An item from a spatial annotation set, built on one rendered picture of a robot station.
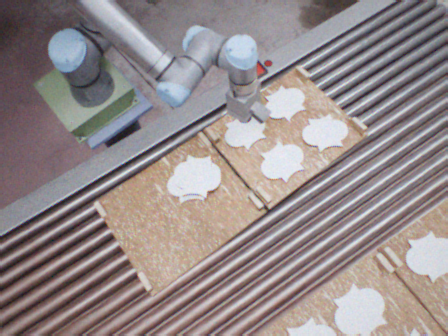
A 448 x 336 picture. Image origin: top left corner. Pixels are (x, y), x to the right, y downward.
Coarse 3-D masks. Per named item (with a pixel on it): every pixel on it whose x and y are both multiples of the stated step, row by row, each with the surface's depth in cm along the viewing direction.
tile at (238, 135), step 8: (256, 120) 128; (232, 128) 127; (240, 128) 127; (248, 128) 127; (256, 128) 127; (264, 128) 126; (232, 136) 126; (240, 136) 126; (248, 136) 126; (256, 136) 125; (264, 136) 125; (232, 144) 125; (240, 144) 125; (248, 144) 124
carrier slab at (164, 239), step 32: (160, 160) 126; (128, 192) 122; (160, 192) 121; (224, 192) 119; (128, 224) 117; (160, 224) 116; (192, 224) 116; (224, 224) 115; (128, 256) 113; (160, 256) 112; (192, 256) 112; (160, 288) 109
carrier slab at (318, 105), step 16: (288, 80) 135; (304, 96) 132; (320, 96) 131; (304, 112) 129; (320, 112) 129; (336, 112) 128; (224, 128) 129; (272, 128) 127; (288, 128) 127; (352, 128) 125; (224, 144) 126; (256, 144) 125; (272, 144) 125; (288, 144) 125; (304, 144) 124; (352, 144) 123; (240, 160) 123; (256, 160) 123; (304, 160) 122; (320, 160) 121; (256, 176) 121; (304, 176) 120; (256, 192) 119; (272, 192) 118; (288, 192) 118
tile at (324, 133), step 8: (312, 120) 126; (320, 120) 126; (328, 120) 126; (336, 120) 126; (304, 128) 125; (312, 128) 125; (320, 128) 125; (328, 128) 125; (336, 128) 124; (344, 128) 124; (304, 136) 124; (312, 136) 124; (320, 136) 124; (328, 136) 123; (336, 136) 123; (344, 136) 123; (312, 144) 123; (320, 144) 122; (328, 144) 122; (336, 144) 122
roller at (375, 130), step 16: (416, 96) 131; (432, 96) 130; (400, 112) 128; (368, 128) 127; (384, 128) 127; (336, 160) 123; (128, 288) 111; (144, 288) 111; (112, 304) 109; (80, 320) 108; (96, 320) 109
